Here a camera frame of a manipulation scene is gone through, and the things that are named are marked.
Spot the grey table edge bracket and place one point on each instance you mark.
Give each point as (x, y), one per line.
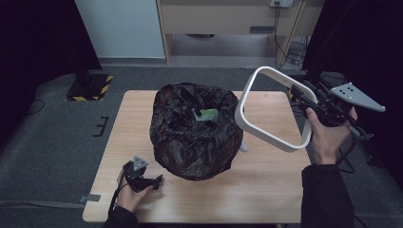
(90, 198)

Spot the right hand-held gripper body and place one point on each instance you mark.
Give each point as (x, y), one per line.
(335, 107)

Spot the pale partition board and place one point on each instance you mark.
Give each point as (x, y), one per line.
(120, 28)

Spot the grey rectangular plate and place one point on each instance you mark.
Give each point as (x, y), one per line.
(261, 29)

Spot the person's right hand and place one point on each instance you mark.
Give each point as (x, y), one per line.
(328, 142)

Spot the green crumpled wrapper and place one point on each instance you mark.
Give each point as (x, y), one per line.
(207, 114)

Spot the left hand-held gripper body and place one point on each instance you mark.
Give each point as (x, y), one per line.
(135, 177)

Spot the white wall socket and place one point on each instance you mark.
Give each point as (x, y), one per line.
(281, 3)

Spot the white trash can with face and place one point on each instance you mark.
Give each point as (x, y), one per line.
(244, 147)

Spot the black curtain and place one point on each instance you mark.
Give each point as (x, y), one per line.
(370, 47)
(34, 47)

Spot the person's left hand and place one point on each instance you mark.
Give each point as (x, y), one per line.
(131, 198)

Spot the black plastic trash bag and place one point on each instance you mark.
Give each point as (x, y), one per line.
(190, 152)

